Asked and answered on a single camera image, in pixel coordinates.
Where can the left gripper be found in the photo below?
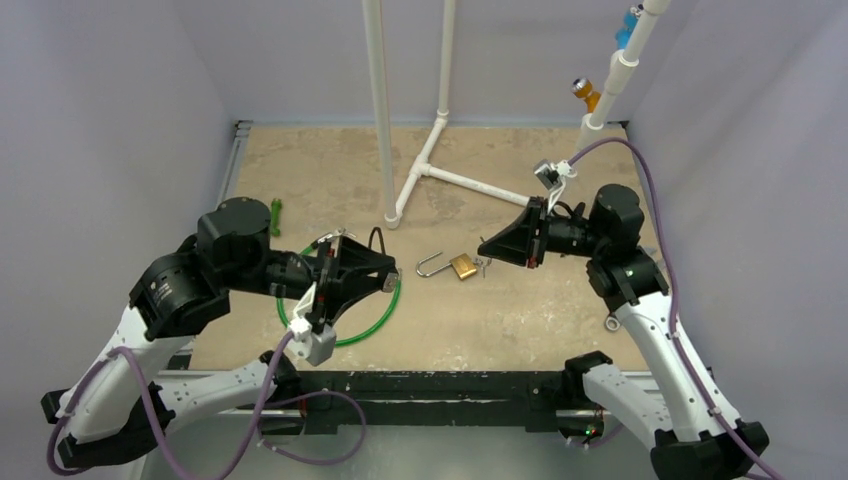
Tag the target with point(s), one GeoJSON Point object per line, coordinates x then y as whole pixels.
{"type": "Point", "coordinates": [354, 256]}

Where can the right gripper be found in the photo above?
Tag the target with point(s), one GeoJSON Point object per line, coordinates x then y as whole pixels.
{"type": "Point", "coordinates": [538, 232]}

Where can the lock key set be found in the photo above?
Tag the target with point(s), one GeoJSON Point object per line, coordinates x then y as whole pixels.
{"type": "Point", "coordinates": [334, 234]}

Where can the padlock key set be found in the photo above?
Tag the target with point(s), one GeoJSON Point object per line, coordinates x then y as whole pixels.
{"type": "Point", "coordinates": [481, 264]}

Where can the brass padlock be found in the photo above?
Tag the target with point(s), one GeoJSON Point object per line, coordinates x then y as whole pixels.
{"type": "Point", "coordinates": [463, 266]}

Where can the black cable loop lock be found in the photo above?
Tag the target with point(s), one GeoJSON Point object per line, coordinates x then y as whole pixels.
{"type": "Point", "coordinates": [390, 275]}

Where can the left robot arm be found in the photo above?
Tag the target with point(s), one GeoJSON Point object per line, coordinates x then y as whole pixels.
{"type": "Point", "coordinates": [117, 412]}

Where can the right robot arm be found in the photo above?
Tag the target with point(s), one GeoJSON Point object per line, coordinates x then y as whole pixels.
{"type": "Point", "coordinates": [691, 431]}

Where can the green pipe fitting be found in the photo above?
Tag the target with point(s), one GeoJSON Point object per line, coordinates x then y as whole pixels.
{"type": "Point", "coordinates": [276, 208]}

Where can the adjustable wrench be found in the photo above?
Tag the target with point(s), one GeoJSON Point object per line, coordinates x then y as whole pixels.
{"type": "Point", "coordinates": [612, 323]}

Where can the orange valve fitting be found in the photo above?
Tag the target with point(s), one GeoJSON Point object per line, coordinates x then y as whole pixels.
{"type": "Point", "coordinates": [583, 89]}

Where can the blue valve fitting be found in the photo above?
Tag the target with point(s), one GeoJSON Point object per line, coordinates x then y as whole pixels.
{"type": "Point", "coordinates": [629, 22]}

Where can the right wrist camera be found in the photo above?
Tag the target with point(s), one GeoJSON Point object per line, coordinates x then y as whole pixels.
{"type": "Point", "coordinates": [554, 176]}

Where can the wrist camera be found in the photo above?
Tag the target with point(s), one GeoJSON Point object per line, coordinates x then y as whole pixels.
{"type": "Point", "coordinates": [554, 176]}
{"type": "Point", "coordinates": [310, 340]}

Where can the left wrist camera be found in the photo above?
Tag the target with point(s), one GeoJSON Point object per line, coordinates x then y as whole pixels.
{"type": "Point", "coordinates": [310, 340]}

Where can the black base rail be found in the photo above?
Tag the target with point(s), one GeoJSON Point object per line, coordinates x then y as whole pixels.
{"type": "Point", "coordinates": [537, 401]}

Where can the white pvc pipe frame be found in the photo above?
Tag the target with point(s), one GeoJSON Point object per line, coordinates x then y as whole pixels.
{"type": "Point", "coordinates": [435, 65]}

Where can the aluminium frame rail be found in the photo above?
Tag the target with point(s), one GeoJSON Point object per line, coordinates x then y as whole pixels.
{"type": "Point", "coordinates": [234, 160]}

